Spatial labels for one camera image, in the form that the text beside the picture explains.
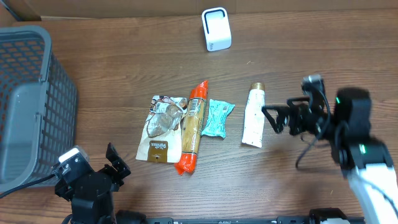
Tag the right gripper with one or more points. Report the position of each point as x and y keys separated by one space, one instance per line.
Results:
x=297 y=112

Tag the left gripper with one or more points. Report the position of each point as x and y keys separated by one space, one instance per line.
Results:
x=119 y=165

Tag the white tube with gold cap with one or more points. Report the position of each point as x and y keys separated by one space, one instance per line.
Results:
x=253 y=116

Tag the beige brown snack pouch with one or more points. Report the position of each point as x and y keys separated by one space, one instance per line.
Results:
x=161 y=139

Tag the teal snack packet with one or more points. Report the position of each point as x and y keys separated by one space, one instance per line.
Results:
x=217 y=115

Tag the orange spaghetti package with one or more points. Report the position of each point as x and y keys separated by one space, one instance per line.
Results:
x=192 y=128

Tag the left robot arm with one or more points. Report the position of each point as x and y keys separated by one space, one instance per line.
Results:
x=90 y=192

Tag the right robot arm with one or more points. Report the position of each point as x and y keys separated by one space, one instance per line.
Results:
x=365 y=161

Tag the white barcode scanner stand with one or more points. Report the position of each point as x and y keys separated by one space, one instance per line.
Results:
x=216 y=29

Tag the grey plastic shopping basket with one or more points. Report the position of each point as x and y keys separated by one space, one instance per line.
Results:
x=39 y=104

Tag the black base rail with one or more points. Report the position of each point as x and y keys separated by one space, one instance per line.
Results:
x=282 y=220

